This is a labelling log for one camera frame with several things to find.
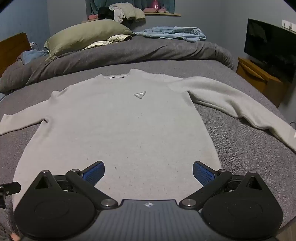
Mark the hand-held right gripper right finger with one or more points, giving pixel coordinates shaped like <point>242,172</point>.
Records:
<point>203,173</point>

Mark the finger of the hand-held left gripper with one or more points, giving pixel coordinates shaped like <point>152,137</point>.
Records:
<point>10,187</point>

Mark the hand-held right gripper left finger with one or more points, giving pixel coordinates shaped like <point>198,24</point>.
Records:
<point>93,173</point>

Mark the light grey sweater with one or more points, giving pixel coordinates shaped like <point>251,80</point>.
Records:
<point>127,127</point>

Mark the wooden television stand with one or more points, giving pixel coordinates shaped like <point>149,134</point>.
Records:
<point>256,76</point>

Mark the dark grey duvet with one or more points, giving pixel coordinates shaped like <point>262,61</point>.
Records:
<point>138,53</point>

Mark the small blue cloth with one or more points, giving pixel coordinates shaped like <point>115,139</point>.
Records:
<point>32,56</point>

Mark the cream garment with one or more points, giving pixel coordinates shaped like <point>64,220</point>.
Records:
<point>115,38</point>

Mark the wooden headboard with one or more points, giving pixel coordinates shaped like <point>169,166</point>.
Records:
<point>11,49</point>

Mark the olive green pillow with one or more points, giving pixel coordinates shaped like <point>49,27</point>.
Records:
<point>85,34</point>

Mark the white charger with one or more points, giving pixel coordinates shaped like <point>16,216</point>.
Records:
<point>33,45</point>

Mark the light blue crumpled shirt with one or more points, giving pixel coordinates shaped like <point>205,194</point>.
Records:
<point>171,33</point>

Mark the black television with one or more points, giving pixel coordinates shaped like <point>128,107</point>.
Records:
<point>268,44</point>

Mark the black cloth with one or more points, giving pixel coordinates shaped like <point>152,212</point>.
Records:
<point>106,14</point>

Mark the wooden windowsill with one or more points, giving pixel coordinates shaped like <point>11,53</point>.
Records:
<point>161,14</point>

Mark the beige cloth pile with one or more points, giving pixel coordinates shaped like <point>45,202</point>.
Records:
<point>131,10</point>

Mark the teal curtain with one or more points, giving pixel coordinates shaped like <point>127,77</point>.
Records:
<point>97,5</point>

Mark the pink ornament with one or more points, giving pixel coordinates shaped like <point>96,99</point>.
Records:
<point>155,5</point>

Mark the wall hook rack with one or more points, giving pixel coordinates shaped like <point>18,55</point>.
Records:
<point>286,24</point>

